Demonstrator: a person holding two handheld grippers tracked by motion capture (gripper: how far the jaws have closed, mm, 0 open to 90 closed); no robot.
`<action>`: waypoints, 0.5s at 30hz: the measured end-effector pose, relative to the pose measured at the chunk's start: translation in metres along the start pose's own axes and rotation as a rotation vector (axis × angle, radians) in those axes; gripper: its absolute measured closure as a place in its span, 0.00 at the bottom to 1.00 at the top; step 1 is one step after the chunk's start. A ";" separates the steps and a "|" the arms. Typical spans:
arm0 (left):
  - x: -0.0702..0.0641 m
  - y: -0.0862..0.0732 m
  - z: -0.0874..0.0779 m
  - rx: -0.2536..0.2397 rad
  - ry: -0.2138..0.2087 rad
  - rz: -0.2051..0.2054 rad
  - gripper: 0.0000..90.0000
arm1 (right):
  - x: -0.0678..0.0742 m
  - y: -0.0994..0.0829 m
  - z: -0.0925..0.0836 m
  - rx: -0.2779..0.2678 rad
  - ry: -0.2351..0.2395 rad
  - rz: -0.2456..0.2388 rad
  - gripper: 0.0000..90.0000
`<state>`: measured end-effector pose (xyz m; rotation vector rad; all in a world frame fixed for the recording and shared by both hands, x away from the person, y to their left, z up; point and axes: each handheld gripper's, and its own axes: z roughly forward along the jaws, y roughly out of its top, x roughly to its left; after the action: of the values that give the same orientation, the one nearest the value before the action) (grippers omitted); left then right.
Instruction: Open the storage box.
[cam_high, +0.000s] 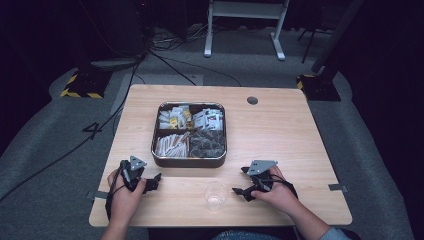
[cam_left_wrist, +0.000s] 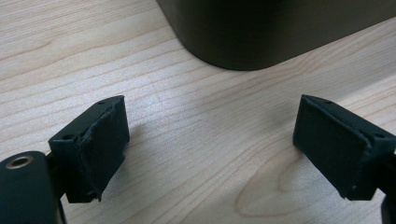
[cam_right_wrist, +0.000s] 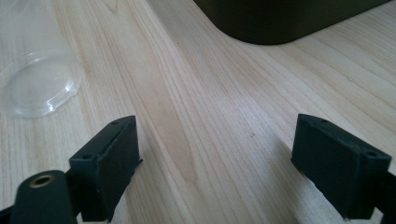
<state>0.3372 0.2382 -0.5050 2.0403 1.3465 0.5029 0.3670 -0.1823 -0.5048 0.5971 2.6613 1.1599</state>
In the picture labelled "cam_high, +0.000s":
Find grey slanted post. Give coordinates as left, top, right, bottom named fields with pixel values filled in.
left=310, top=0, right=365, bottom=74

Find pile of yellow tea packets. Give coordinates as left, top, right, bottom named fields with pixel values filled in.
left=158, top=105, right=193, bottom=130

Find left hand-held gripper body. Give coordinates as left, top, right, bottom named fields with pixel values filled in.
left=119, top=155, right=148, bottom=193

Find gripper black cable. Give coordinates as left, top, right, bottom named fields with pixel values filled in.
left=261, top=178, right=299, bottom=200
left=105, top=161, right=130, bottom=219

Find clear glass cup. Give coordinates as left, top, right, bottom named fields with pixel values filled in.
left=203, top=180, right=230, bottom=213

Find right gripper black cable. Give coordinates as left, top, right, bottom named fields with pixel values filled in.
left=261, top=178, right=299, bottom=200

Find thin black floor cable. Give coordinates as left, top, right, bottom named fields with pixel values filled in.
left=163, top=54, right=242, bottom=88

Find pile of red-labelled white sachets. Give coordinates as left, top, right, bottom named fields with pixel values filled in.
left=192, top=108, right=224, bottom=130

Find bundle of cables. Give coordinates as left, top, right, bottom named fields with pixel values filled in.
left=148, top=23, right=211, bottom=53

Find person's blue jeans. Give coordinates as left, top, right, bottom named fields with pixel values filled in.
left=211, top=230, right=282, bottom=240

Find grey metal table bracket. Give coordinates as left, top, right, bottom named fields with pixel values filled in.
left=86, top=190, right=110, bottom=201
left=328, top=183, right=350, bottom=193

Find long black floor cable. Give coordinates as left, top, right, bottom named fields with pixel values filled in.
left=0, top=54, right=148, bottom=203

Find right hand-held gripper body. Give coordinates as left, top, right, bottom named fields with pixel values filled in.
left=246, top=159, right=279, bottom=193

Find dark compartment box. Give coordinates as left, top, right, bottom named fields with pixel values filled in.
left=151, top=101, right=228, bottom=169

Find black yellow striped base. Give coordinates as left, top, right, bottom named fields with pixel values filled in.
left=296, top=73, right=342, bottom=102
left=60, top=68, right=113, bottom=99

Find white metal stand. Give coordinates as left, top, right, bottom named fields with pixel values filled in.
left=203, top=0, right=290, bottom=61

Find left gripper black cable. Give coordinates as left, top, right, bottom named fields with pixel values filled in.
left=105, top=161, right=130, bottom=219

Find black tripod legs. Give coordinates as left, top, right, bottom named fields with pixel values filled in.
left=297, top=24, right=334, bottom=64

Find person's right hand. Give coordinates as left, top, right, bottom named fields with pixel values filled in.
left=251, top=166, right=299, bottom=214

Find pile of white stick packets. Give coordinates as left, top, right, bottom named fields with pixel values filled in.
left=155, top=132, right=190, bottom=158

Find person's left hand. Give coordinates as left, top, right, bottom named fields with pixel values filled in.
left=107, top=168, right=148, bottom=226

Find pile of mesh tea bags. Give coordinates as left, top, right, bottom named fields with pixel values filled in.
left=189, top=130, right=225, bottom=158

